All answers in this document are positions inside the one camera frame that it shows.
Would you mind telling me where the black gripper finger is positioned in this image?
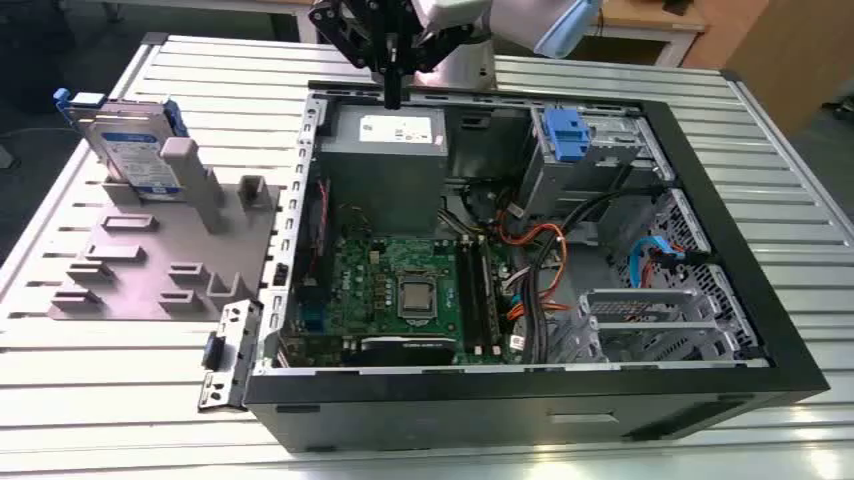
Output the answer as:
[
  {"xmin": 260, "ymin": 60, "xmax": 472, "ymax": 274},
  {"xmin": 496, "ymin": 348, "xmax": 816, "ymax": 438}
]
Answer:
[
  {"xmin": 306, "ymin": 0, "xmax": 394, "ymax": 110},
  {"xmin": 393, "ymin": 24, "xmax": 482, "ymax": 110}
]

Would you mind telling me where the hard disk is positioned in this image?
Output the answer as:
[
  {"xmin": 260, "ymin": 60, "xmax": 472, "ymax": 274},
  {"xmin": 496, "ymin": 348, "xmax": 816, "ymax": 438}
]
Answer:
[{"xmin": 50, "ymin": 88, "xmax": 188, "ymax": 204}]

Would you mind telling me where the metal disk bay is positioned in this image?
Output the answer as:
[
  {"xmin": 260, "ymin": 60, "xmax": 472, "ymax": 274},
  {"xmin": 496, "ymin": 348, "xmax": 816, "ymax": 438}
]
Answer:
[{"xmin": 576, "ymin": 287, "xmax": 748, "ymax": 364}]

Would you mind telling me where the grey power supply unit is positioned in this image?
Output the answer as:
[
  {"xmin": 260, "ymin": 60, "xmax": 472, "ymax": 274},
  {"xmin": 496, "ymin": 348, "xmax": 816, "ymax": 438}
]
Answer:
[{"xmin": 312, "ymin": 104, "xmax": 449, "ymax": 239}]

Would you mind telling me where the silver metal drive cage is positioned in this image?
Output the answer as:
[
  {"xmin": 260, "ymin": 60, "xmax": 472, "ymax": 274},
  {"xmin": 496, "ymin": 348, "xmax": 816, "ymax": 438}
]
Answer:
[{"xmin": 516, "ymin": 104, "xmax": 672, "ymax": 221}]

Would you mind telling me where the green motherboard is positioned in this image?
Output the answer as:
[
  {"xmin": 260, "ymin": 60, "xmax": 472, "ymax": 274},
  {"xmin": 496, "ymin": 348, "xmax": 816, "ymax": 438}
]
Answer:
[{"xmin": 282, "ymin": 234, "xmax": 528, "ymax": 366}]

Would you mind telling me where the silver CPU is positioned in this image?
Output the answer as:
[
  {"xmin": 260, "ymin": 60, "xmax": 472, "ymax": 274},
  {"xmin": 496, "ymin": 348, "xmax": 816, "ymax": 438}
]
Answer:
[{"xmin": 398, "ymin": 281, "xmax": 434, "ymax": 310}]

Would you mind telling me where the black RAM stick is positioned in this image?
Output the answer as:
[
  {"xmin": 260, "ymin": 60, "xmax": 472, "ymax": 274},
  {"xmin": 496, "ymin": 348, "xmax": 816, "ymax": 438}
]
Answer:
[{"xmin": 473, "ymin": 235, "xmax": 501, "ymax": 351}]

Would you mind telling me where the grey parts rack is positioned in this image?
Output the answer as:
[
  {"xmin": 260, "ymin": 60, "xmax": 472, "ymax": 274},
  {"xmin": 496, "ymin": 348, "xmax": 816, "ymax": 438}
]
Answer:
[{"xmin": 46, "ymin": 137, "xmax": 285, "ymax": 324}]

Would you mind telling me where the CPU socket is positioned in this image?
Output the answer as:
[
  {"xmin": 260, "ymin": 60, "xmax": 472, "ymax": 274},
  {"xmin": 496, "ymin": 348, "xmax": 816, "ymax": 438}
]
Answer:
[{"xmin": 392, "ymin": 267, "xmax": 442, "ymax": 329}]

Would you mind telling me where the wooden cabinet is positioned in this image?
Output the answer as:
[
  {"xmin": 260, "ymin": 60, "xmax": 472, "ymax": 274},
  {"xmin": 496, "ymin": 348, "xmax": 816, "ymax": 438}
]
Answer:
[{"xmin": 679, "ymin": 0, "xmax": 854, "ymax": 134}]

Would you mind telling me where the black graphics card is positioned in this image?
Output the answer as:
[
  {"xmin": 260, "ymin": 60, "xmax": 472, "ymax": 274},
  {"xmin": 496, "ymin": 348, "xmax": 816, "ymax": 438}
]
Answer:
[{"xmin": 356, "ymin": 334, "xmax": 458, "ymax": 369}]

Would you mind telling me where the blue black latch knob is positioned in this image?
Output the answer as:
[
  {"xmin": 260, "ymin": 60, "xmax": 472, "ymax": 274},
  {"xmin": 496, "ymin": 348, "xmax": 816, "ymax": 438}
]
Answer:
[{"xmin": 201, "ymin": 331, "xmax": 228, "ymax": 371}]

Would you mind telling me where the black open PC case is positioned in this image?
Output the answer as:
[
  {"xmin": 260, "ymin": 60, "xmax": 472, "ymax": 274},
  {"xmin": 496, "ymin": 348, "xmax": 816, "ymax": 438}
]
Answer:
[{"xmin": 242, "ymin": 78, "xmax": 831, "ymax": 454}]

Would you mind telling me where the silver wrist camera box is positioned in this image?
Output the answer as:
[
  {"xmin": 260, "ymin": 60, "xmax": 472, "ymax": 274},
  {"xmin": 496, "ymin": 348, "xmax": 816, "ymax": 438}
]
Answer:
[{"xmin": 410, "ymin": 0, "xmax": 482, "ymax": 42}]

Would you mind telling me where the blue plastic drive bracket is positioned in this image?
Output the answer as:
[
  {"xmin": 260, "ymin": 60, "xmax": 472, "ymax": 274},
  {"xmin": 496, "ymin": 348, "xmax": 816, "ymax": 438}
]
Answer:
[{"xmin": 543, "ymin": 107, "xmax": 592, "ymax": 164}]

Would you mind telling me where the wooden desk white frame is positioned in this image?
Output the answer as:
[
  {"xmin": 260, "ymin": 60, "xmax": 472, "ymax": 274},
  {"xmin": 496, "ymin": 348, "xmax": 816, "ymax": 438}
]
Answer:
[{"xmin": 265, "ymin": 0, "xmax": 709, "ymax": 69}]

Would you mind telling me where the orange wire bundle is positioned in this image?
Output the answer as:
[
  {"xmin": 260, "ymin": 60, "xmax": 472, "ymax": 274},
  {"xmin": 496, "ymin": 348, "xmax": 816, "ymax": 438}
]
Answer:
[{"xmin": 499, "ymin": 222, "xmax": 572, "ymax": 326}]

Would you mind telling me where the blue data wire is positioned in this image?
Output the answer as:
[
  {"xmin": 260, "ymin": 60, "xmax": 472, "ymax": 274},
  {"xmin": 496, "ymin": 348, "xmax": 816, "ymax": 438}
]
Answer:
[{"xmin": 625, "ymin": 237, "xmax": 688, "ymax": 290}]

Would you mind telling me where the metal slot retainer bracket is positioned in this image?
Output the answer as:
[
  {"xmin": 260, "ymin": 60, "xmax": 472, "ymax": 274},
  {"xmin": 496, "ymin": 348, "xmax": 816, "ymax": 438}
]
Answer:
[{"xmin": 197, "ymin": 298, "xmax": 262, "ymax": 412}]

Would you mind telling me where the black power wire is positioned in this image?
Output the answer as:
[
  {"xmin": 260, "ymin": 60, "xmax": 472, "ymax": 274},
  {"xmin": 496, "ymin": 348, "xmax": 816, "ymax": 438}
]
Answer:
[{"xmin": 649, "ymin": 247, "xmax": 719, "ymax": 269}]

